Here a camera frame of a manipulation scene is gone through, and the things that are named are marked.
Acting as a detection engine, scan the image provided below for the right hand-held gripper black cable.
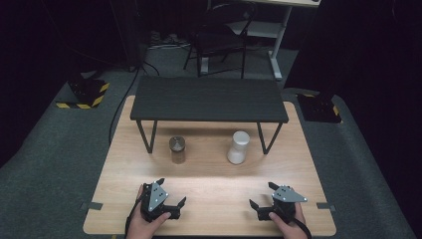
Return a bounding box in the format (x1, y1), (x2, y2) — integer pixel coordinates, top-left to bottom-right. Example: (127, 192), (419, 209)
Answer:
(292, 216), (314, 239)

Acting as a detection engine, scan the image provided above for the black shelf with metal legs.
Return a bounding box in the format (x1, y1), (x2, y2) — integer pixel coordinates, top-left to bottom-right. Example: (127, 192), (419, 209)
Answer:
(129, 76), (290, 155)

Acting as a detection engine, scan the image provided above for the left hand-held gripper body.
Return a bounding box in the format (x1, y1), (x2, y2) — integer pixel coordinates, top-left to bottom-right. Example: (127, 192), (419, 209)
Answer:
(140, 181), (182, 223)

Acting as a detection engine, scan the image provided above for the person's left hand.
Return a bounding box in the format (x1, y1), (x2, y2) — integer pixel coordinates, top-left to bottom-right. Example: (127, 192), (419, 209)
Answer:
(125, 184), (173, 239)

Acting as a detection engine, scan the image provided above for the white cylindrical container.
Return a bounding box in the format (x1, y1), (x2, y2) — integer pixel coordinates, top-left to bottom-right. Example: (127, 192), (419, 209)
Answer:
(226, 129), (251, 165)

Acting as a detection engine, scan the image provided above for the person's right hand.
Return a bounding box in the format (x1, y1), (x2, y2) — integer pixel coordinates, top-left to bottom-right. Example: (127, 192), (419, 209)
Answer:
(268, 202), (309, 239)

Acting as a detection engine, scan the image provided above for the black stand base striped tape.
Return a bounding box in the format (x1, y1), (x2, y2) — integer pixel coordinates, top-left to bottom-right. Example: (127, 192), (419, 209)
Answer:
(55, 77), (110, 111)
(296, 92), (343, 124)

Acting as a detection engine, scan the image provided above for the left hand-held gripper black cable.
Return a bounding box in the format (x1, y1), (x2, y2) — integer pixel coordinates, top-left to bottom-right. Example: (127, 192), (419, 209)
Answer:
(124, 191), (147, 237)

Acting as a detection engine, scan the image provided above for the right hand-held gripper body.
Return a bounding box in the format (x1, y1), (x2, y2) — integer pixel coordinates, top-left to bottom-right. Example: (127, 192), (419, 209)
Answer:
(257, 185), (309, 224)

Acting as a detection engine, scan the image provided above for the black folding chair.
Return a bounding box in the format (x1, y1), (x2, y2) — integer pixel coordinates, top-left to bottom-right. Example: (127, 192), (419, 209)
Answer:
(182, 1), (257, 80)

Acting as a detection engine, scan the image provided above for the grey tape strip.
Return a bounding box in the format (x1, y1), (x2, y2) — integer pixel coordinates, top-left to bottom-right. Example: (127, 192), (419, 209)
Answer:
(316, 201), (337, 212)
(80, 201), (105, 211)

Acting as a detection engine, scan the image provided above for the white desk with metal frame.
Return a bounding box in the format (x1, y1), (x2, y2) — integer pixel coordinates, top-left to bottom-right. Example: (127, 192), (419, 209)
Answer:
(200, 0), (321, 82)

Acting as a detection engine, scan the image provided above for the black floor cable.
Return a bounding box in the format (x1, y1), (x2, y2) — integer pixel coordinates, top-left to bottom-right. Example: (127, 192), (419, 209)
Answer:
(107, 63), (161, 146)

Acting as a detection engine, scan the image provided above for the glass jar with metal lid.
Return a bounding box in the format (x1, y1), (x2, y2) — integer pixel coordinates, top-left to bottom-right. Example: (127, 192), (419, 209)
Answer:
(168, 135), (187, 165)

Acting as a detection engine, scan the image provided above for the power strip with cables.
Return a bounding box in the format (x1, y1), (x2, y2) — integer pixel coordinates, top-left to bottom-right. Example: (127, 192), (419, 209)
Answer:
(146, 30), (192, 52)

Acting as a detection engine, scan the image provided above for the hand-held gripper black cable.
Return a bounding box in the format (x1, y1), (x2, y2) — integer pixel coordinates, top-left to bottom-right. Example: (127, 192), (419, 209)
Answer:
(292, 216), (314, 239)
(124, 191), (147, 237)

